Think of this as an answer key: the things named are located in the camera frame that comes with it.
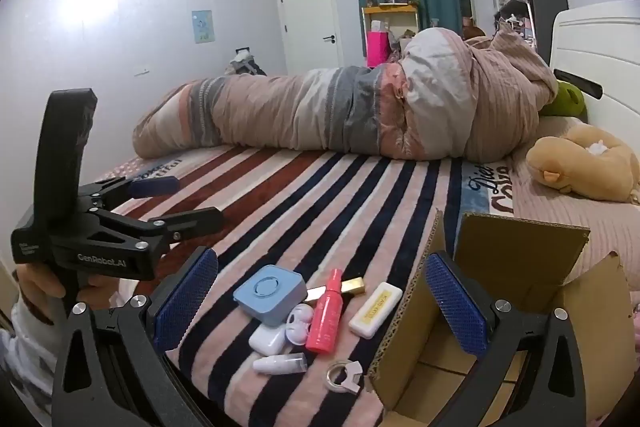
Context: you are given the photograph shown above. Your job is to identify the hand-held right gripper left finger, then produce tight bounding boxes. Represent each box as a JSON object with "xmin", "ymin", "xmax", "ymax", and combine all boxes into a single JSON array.
[{"xmin": 50, "ymin": 246, "xmax": 219, "ymax": 427}]

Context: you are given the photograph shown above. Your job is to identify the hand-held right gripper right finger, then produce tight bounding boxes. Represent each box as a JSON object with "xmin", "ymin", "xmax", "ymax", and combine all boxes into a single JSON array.
[{"xmin": 424, "ymin": 251, "xmax": 610, "ymax": 427}]

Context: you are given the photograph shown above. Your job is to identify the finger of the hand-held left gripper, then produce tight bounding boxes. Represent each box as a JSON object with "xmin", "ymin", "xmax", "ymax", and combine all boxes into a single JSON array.
[
  {"xmin": 92, "ymin": 206, "xmax": 225, "ymax": 248},
  {"xmin": 75, "ymin": 175, "xmax": 181, "ymax": 210}
]

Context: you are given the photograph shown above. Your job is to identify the white rectangular case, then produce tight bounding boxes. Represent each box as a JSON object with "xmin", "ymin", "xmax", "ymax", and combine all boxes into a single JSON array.
[{"xmin": 348, "ymin": 282, "xmax": 404, "ymax": 339}]

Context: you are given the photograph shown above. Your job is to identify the cardboard box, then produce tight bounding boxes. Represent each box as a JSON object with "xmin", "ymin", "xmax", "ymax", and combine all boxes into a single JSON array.
[{"xmin": 367, "ymin": 209, "xmax": 638, "ymax": 427}]

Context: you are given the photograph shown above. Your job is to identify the blue square box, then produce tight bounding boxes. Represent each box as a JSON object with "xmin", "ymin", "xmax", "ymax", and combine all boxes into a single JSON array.
[{"xmin": 233, "ymin": 264, "xmax": 307, "ymax": 327}]

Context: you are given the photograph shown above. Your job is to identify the white earbuds case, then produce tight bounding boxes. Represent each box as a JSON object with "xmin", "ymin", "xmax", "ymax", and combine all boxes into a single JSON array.
[{"xmin": 248, "ymin": 304, "xmax": 315, "ymax": 356}]

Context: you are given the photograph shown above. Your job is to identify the gold lipstick tube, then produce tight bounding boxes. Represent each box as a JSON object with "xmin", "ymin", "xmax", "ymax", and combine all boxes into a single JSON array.
[{"xmin": 306, "ymin": 277, "xmax": 366, "ymax": 300}]

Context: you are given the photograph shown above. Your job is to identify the small white tube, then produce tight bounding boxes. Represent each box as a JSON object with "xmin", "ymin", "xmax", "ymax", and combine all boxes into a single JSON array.
[{"xmin": 252, "ymin": 352, "xmax": 307, "ymax": 374}]

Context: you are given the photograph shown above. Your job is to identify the pink spray bottle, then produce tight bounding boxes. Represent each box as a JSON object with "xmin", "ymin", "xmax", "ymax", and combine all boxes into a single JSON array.
[{"xmin": 305, "ymin": 268, "xmax": 346, "ymax": 354}]

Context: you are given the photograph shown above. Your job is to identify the person's left forearm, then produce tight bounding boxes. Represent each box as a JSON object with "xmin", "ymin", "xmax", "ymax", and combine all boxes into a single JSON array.
[{"xmin": 0, "ymin": 302, "xmax": 68, "ymax": 413}]

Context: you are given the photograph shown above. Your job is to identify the person's left hand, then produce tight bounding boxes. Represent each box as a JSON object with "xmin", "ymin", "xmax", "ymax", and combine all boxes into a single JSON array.
[{"xmin": 14, "ymin": 263, "xmax": 118, "ymax": 325}]

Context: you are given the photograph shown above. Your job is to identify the striped blanket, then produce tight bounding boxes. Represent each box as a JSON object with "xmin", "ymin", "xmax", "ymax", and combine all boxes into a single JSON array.
[{"xmin": 95, "ymin": 142, "xmax": 516, "ymax": 427}]

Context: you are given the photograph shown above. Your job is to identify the pink ribbed bed sheet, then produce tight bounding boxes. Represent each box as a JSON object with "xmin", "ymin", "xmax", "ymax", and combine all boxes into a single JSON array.
[{"xmin": 510, "ymin": 117, "xmax": 640, "ymax": 303}]

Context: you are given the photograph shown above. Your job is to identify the pink grey rolled comforter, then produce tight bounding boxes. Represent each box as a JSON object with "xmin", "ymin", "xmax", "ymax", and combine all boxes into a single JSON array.
[{"xmin": 132, "ymin": 24, "xmax": 560, "ymax": 160}]

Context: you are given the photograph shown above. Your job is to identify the brown plush toy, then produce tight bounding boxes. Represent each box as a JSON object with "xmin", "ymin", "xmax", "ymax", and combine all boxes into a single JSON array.
[{"xmin": 527, "ymin": 124, "xmax": 640, "ymax": 204}]

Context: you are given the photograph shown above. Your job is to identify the white door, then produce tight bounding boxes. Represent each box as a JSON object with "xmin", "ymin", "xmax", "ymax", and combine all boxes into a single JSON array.
[{"xmin": 276, "ymin": 0, "xmax": 346, "ymax": 75}]

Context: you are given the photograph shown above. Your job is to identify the green plush toy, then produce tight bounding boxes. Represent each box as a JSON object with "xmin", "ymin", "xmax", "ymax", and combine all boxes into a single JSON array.
[{"xmin": 540, "ymin": 81, "xmax": 587, "ymax": 118}]

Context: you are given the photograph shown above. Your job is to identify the pink bag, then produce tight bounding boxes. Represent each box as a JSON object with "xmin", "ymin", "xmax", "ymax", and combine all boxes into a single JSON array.
[{"xmin": 366, "ymin": 31, "xmax": 390, "ymax": 68}]

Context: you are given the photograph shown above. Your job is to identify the yellow shelf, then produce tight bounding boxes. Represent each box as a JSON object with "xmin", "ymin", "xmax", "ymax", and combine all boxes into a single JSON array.
[{"xmin": 361, "ymin": 4, "xmax": 420, "ymax": 58}]

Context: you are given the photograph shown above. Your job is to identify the white headboard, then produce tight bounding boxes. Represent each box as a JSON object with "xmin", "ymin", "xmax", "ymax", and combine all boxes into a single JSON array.
[{"xmin": 550, "ymin": 0, "xmax": 640, "ymax": 148}]

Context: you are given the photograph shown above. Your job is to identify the wall poster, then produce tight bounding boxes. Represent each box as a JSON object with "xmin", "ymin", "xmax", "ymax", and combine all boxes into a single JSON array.
[{"xmin": 191, "ymin": 10, "xmax": 213, "ymax": 44}]

